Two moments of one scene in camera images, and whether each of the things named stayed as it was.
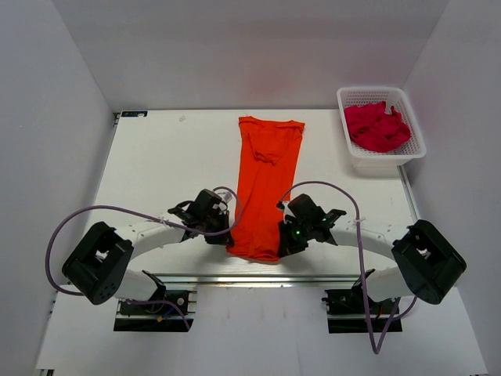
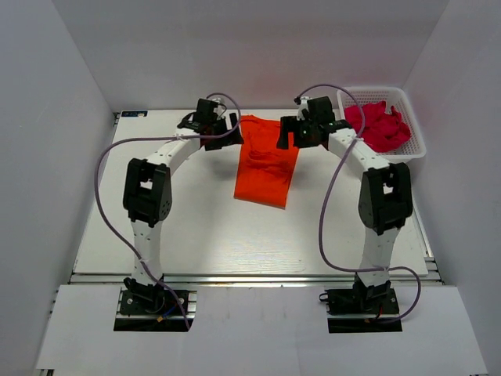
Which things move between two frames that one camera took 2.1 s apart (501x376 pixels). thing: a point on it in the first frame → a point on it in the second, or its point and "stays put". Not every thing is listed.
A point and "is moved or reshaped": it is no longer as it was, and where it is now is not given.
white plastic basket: [414, 148] stays put
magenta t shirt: [372, 128] stays put
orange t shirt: [268, 160] is moved or reshaped
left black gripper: [225, 240] → [232, 139]
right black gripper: [287, 245] → [290, 124]
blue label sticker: [135, 113] stays put
